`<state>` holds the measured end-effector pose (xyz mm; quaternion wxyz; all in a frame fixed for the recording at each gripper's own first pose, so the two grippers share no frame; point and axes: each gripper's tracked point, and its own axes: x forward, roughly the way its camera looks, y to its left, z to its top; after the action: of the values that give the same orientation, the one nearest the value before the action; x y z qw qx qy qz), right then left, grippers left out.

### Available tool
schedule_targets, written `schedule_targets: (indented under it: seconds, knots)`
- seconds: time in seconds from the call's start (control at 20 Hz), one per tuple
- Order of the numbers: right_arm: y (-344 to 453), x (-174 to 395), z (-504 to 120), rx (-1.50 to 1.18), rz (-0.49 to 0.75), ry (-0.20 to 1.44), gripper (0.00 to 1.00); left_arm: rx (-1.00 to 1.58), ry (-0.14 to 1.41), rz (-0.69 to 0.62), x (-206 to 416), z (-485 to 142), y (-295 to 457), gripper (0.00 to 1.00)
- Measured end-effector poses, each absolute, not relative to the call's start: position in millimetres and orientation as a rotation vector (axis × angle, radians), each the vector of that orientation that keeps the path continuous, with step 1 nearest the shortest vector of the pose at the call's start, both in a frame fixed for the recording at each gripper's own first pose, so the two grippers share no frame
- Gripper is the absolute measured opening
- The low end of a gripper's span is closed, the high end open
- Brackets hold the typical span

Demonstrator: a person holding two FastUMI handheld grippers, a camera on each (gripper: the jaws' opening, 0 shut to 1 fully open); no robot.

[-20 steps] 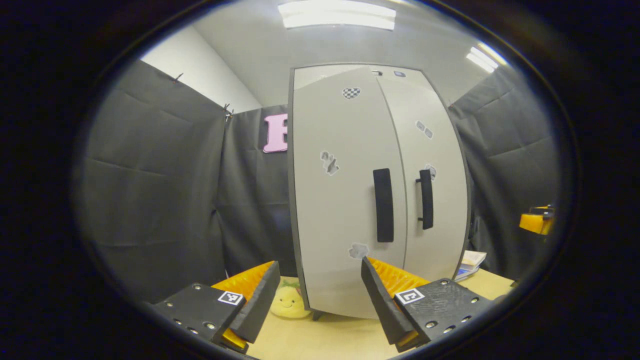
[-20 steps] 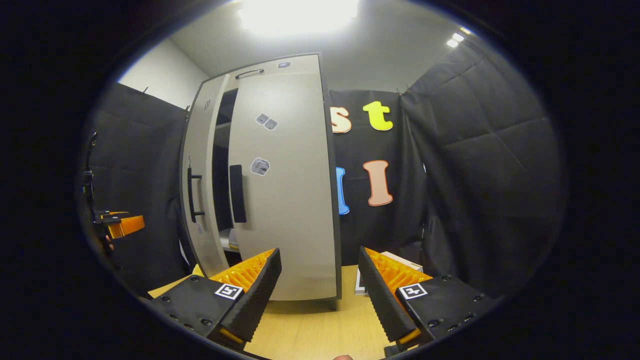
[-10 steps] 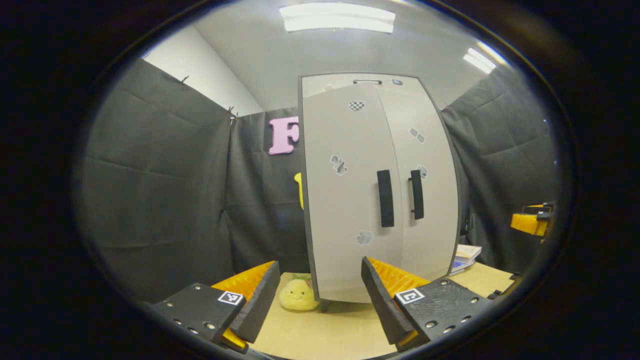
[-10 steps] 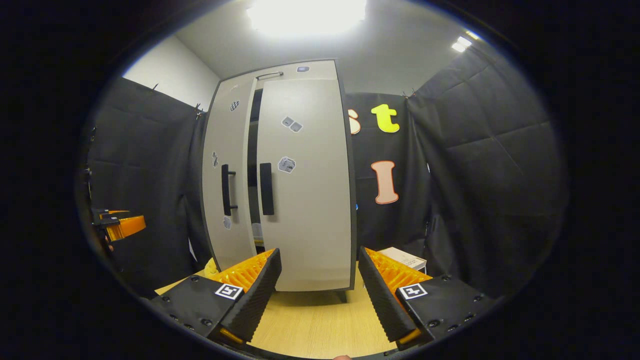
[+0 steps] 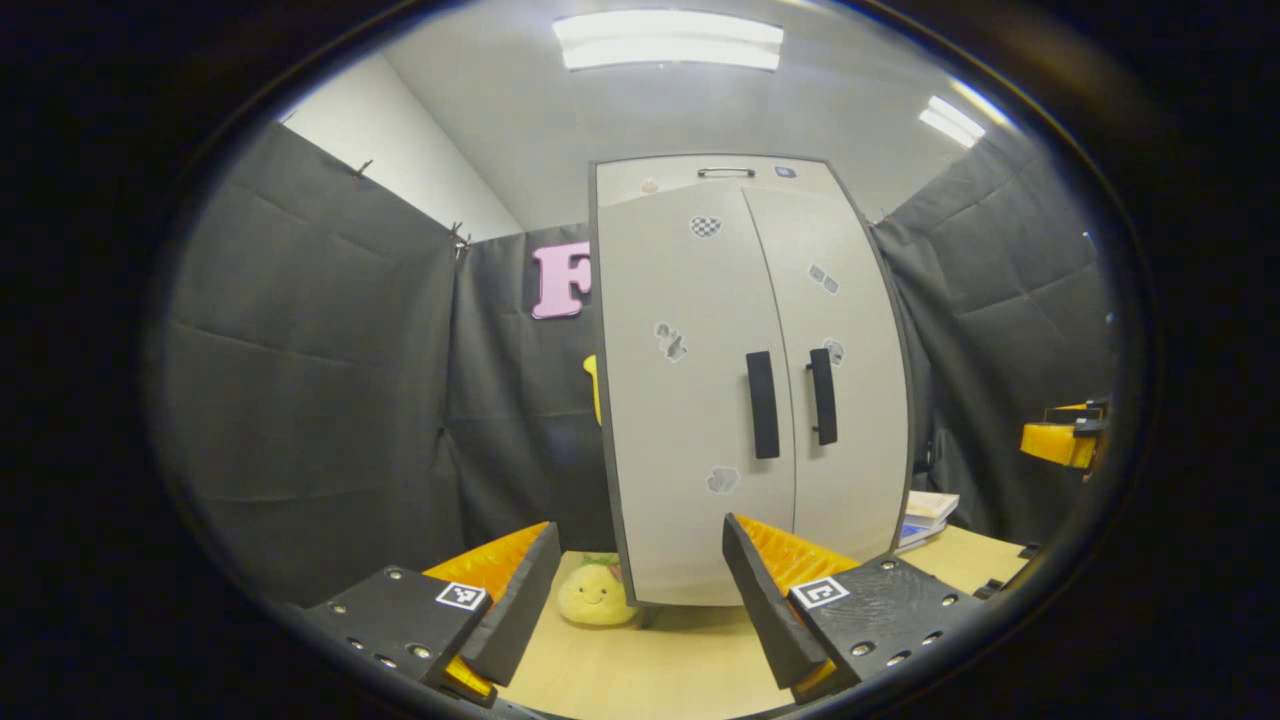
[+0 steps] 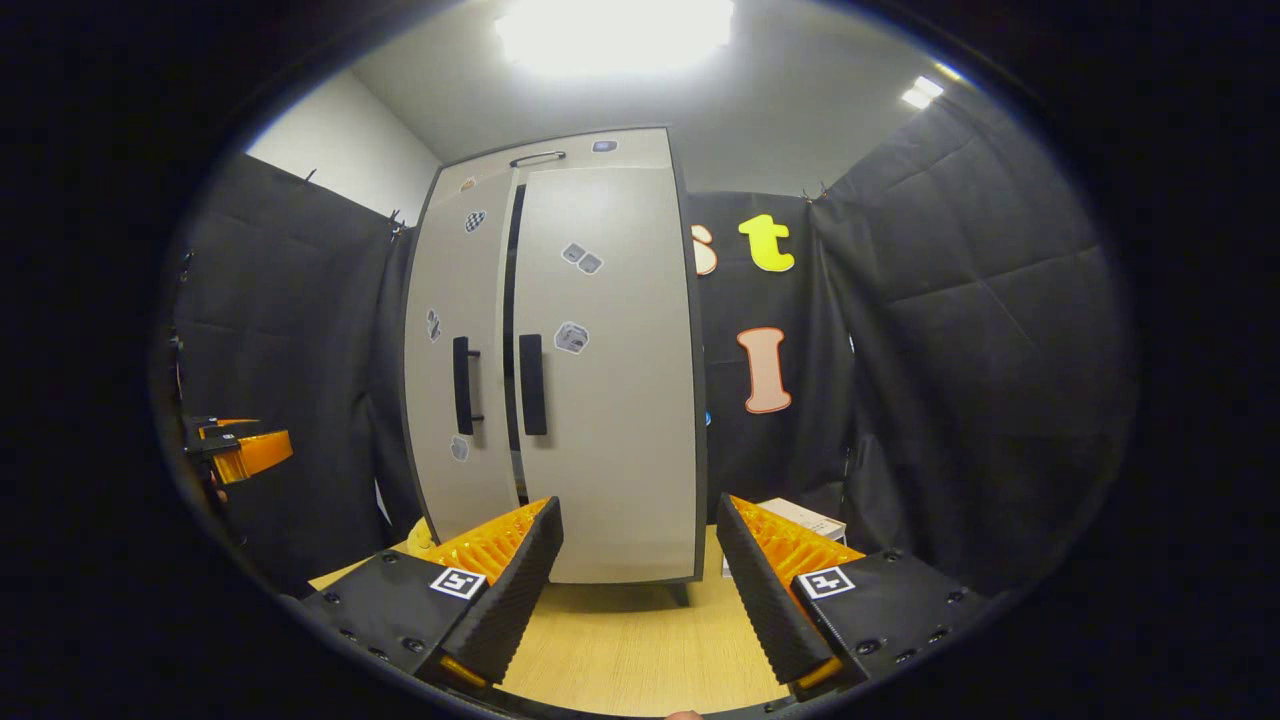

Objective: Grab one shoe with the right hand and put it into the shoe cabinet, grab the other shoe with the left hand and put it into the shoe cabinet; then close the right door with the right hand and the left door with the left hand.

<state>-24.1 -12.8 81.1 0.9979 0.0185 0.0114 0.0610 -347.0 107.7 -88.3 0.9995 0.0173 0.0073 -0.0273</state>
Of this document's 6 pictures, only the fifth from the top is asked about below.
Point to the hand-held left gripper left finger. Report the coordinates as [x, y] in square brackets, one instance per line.
[520, 600]

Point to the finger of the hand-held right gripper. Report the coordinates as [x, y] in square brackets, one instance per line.
[1055, 442]

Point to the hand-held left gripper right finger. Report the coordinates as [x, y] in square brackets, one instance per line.
[765, 610]

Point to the white cabinet door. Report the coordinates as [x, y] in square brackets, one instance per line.
[680, 420]
[860, 480]

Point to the white shoe cabinet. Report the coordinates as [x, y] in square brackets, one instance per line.
[680, 420]

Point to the yellow plush toy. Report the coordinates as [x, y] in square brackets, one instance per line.
[595, 595]

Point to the black backdrop cloth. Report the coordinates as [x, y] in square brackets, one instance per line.
[320, 380]

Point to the small ceiling light panel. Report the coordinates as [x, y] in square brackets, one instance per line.
[952, 120]

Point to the large ceiling light panel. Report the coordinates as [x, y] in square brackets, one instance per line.
[670, 40]

